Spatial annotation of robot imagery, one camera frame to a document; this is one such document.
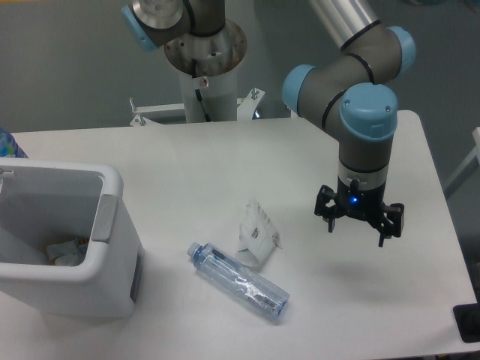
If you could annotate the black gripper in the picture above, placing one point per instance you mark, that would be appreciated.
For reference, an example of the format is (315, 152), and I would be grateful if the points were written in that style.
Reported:
(363, 205)

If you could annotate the white paper carton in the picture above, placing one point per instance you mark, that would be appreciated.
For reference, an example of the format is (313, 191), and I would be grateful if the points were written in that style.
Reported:
(258, 236)

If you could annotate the clear plastic water bottle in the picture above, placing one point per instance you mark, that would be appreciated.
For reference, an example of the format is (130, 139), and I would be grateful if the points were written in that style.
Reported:
(238, 280)

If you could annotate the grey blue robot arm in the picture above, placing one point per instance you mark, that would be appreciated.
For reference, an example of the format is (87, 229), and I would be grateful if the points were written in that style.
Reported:
(348, 100)

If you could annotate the trash inside trash can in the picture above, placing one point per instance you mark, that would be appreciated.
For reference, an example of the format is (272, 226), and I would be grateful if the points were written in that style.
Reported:
(68, 253)

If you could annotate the white plastic trash can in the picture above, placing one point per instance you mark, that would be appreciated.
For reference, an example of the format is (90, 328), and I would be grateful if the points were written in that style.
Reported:
(48, 202)

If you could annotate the black clamp on table edge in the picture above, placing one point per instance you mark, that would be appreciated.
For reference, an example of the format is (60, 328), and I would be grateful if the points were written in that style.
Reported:
(467, 319)

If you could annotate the blue patterned bottle at edge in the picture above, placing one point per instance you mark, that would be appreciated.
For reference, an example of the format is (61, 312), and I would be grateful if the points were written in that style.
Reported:
(9, 147)

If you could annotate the white frame at right edge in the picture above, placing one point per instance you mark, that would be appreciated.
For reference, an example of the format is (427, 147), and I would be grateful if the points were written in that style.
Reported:
(464, 170)

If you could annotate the white pedestal base brackets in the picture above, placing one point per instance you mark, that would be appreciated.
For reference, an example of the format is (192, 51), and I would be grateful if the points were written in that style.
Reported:
(256, 105)

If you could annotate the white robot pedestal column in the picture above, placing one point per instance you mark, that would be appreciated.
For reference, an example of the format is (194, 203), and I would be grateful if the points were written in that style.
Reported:
(207, 69)

